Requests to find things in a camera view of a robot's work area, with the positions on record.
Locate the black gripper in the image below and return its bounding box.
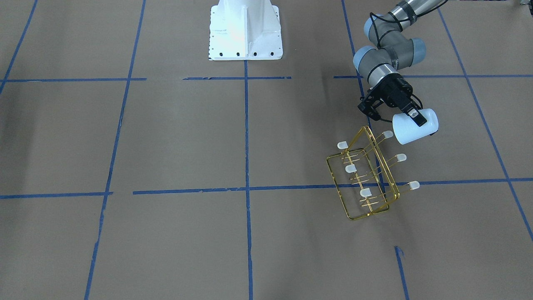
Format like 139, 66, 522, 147
358, 74, 428, 127

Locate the light blue plastic cup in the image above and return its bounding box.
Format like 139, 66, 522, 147
392, 108, 438, 145

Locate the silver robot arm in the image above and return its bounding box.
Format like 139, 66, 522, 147
353, 0, 445, 127

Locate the gold wire cup holder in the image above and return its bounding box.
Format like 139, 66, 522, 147
326, 126, 421, 221

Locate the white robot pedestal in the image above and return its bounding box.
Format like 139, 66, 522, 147
208, 0, 284, 61

